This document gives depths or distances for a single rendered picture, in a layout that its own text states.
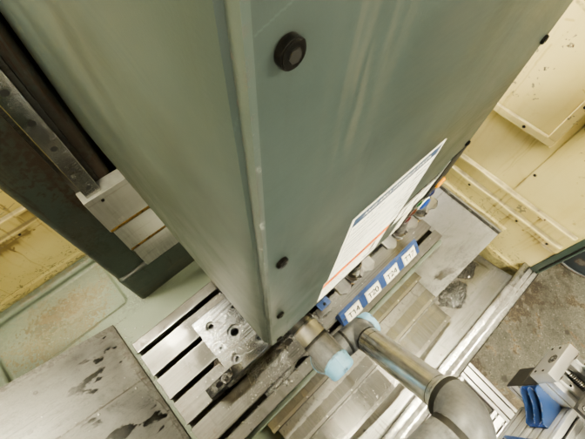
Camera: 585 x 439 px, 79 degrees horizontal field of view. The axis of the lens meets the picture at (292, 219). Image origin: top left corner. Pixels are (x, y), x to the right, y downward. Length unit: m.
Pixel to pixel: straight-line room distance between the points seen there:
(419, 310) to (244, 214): 1.53
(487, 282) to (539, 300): 0.99
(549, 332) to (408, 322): 1.37
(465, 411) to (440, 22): 0.71
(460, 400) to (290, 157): 0.72
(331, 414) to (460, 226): 0.99
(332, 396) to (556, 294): 1.89
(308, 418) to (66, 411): 0.89
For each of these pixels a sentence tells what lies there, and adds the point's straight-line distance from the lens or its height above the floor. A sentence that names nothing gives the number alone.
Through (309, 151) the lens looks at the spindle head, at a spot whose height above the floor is 2.12.
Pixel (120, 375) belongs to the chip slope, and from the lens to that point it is 1.72.
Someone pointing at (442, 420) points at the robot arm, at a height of 1.51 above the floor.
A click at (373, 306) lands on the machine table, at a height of 0.90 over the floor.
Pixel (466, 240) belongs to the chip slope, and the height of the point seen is 0.80.
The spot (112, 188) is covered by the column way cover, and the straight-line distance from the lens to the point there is 1.10.
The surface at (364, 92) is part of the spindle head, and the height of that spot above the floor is 2.14.
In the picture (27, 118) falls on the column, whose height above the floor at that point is 1.71.
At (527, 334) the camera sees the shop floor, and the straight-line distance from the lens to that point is 2.78.
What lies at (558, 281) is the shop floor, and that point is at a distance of 3.03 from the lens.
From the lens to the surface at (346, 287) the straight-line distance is 1.11.
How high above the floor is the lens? 2.26
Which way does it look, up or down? 63 degrees down
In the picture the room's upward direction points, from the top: 5 degrees clockwise
